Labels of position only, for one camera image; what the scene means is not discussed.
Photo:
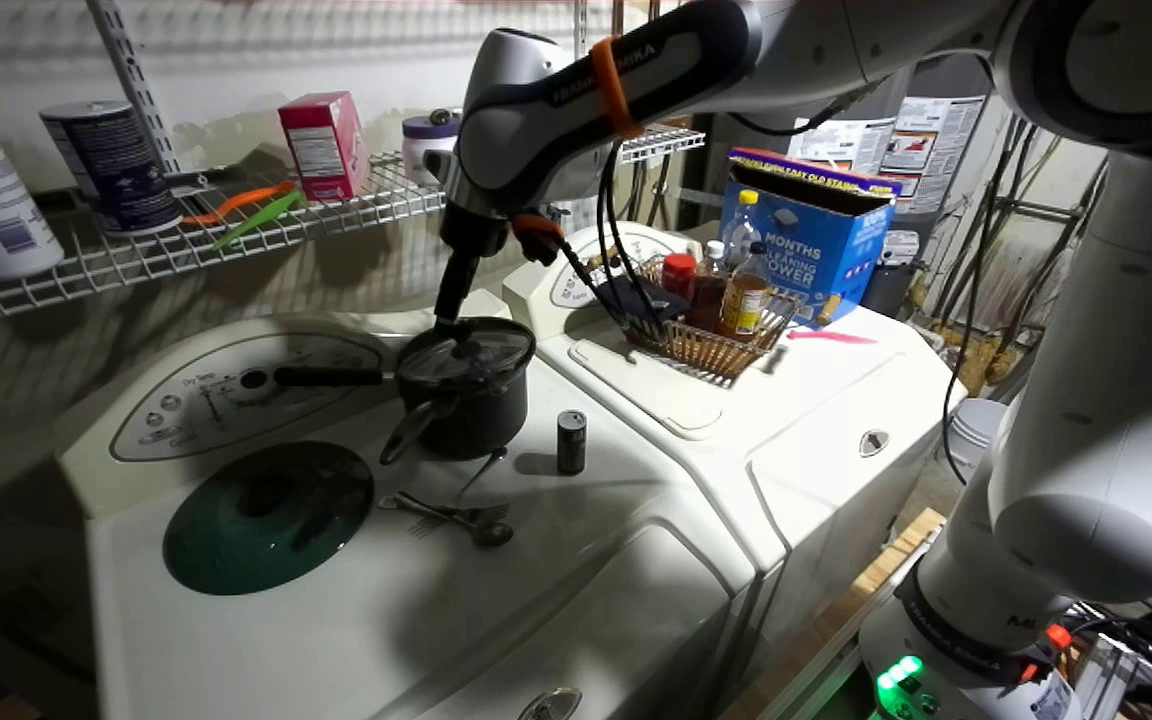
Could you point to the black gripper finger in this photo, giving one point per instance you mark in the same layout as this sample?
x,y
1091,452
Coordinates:
x,y
452,287

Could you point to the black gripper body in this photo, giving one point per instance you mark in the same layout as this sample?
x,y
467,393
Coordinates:
x,y
475,225

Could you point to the black pot lid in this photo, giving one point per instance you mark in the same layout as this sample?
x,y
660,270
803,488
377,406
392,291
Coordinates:
x,y
467,351

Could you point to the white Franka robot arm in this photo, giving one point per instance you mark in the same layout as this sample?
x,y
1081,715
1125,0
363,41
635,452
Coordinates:
x,y
1111,442

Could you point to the white jar dark lid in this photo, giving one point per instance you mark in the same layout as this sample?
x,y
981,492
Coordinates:
x,y
431,146

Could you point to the white washer with glass lid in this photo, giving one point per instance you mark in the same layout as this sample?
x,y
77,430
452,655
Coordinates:
x,y
337,615

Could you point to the pink cardboard box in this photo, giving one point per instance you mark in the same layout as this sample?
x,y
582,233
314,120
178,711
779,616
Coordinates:
x,y
323,146

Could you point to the black crumpled bag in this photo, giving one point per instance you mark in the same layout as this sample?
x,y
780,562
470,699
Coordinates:
x,y
635,307

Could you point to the small black cylinder bottle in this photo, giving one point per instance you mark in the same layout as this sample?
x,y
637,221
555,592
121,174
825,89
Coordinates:
x,y
571,442

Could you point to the dark bottle red cap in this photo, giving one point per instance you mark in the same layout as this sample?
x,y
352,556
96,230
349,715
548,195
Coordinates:
x,y
676,280

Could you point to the clear bottle yellow cap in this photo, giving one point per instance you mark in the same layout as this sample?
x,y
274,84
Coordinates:
x,y
738,230

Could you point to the amber bottle yellow label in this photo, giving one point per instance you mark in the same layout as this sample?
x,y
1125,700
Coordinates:
x,y
747,307

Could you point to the blue cardboard detergent box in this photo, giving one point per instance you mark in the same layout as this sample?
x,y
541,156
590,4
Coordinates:
x,y
820,244

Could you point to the dark round can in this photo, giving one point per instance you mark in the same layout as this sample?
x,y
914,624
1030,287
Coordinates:
x,y
109,160

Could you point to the wooden plank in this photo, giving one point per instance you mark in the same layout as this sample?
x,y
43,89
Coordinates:
x,y
859,585

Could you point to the green lit control box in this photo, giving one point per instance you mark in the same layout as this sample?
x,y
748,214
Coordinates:
x,y
903,683

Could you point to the metal shelf upright rail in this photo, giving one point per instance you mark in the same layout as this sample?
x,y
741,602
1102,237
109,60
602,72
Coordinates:
x,y
135,83

